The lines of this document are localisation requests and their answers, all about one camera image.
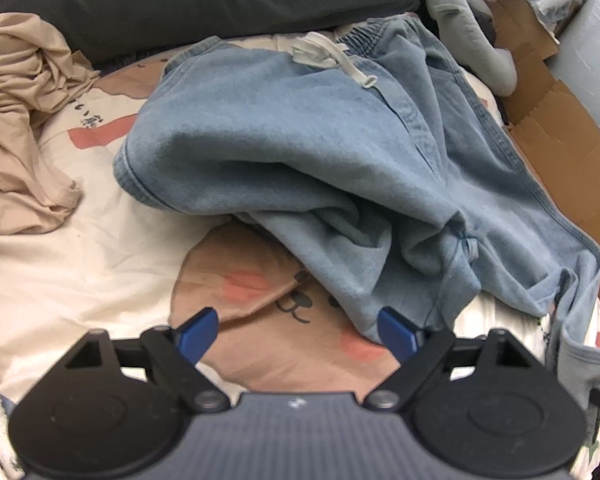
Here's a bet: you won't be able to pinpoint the brown cardboard sheet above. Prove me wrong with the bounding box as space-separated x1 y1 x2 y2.
487 0 600 341

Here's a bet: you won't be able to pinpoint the crumpled beige garment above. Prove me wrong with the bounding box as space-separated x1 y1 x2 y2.
0 12 101 235

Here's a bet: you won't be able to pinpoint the light blue denim pants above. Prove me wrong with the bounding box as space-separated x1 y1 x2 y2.
112 15 600 401

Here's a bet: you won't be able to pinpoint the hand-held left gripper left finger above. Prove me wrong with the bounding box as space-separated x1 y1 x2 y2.
45 308 231 413

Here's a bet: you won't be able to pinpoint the bear printed cream bedsheet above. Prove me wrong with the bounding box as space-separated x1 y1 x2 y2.
0 30 600 480

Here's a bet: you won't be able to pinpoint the grey plush toy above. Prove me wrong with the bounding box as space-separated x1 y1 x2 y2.
426 0 518 97

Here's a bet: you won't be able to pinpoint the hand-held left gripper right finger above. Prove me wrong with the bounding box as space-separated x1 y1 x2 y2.
364 306 556 413

